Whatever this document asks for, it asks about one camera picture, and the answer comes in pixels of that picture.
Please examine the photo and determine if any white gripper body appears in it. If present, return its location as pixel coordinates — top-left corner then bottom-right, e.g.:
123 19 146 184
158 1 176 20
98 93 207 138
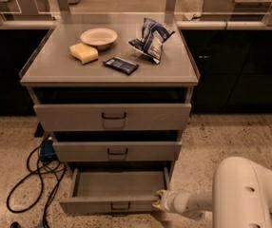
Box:
158 190 205 220

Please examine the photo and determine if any grey bottom drawer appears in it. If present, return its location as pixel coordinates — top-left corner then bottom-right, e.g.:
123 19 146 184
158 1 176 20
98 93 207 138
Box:
60 167 169 214

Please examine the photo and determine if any grey drawer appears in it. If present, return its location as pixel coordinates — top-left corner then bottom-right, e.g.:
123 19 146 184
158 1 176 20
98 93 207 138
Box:
34 104 191 132
60 167 169 214
53 142 182 162

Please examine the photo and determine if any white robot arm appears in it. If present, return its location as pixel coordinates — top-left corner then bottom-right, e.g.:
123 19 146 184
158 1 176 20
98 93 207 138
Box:
153 157 272 228

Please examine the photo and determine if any grey drawer cabinet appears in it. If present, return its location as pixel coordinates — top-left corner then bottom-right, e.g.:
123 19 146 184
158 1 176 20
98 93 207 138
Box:
21 13 199 172

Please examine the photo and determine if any grey middle drawer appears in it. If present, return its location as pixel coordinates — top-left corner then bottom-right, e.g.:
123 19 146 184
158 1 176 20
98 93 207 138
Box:
53 142 182 162

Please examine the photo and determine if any grey top drawer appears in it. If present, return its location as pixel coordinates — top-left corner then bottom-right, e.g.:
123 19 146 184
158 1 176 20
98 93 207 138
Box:
34 104 191 132

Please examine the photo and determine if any blue power adapter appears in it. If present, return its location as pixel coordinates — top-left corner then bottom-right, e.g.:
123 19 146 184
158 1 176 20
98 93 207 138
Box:
39 137 56 160

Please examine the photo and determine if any dark blue snack packet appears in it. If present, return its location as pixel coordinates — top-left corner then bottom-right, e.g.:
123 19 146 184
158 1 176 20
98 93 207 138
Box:
103 57 139 75

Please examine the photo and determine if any yellow sponge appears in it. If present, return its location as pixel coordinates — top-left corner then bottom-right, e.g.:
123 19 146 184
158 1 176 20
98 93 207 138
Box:
69 43 98 64

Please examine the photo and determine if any blue white chip bag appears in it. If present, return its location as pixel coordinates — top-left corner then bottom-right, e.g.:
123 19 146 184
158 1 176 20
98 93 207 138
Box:
128 18 175 64

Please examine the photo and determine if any white bowl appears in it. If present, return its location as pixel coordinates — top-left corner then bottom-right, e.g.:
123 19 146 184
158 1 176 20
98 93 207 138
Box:
80 28 118 50

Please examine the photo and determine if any white horizontal rail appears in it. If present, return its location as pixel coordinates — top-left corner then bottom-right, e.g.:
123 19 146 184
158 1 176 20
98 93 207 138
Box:
0 21 272 30

